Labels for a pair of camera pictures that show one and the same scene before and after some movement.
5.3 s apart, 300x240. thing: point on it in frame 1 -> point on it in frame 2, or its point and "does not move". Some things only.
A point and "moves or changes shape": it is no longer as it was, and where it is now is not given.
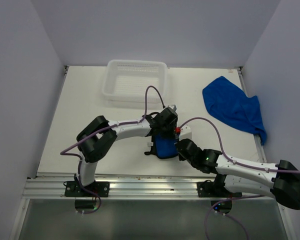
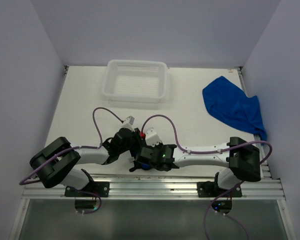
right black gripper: (181, 158) -> (158, 145)
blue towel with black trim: (163, 146) moves or changes shape
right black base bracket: (208, 189) does not move
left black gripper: (173, 124) -> (137, 135)
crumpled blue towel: (227, 102) does not move
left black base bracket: (72, 189) does not move
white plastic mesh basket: (126, 81) does not move
